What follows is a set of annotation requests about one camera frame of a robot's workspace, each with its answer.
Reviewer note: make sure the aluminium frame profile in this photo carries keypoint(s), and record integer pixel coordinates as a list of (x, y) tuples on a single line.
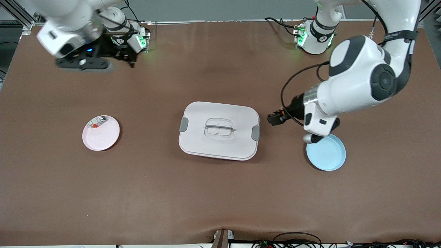
[(27, 24), (427, 12)]

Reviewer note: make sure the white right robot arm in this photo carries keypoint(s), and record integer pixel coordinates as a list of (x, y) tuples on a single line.
[(69, 31)]

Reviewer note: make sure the gray box latch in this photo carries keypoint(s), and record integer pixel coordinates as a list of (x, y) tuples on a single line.
[(255, 133), (183, 124)]

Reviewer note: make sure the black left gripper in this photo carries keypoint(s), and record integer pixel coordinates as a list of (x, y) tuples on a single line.
[(293, 106)]

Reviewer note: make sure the brown camera mount post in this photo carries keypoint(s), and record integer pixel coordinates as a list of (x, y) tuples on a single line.
[(220, 239)]

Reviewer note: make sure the pink round plate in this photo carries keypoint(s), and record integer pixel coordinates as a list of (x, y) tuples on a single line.
[(101, 137)]

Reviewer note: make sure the white green push button switch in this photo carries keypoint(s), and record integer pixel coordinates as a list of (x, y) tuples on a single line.
[(98, 122)]

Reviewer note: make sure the silver table edge rail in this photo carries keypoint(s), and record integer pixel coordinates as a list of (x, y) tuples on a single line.
[(224, 21)]

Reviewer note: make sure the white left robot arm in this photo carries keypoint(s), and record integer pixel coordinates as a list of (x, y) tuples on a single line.
[(358, 86)]

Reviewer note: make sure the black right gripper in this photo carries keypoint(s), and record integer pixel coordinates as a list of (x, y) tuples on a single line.
[(107, 49)]

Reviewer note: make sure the light blue round plate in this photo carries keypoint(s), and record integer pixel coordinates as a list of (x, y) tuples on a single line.
[(327, 155)]

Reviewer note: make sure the white lidded storage box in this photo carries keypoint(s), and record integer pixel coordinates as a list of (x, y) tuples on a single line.
[(206, 144)]

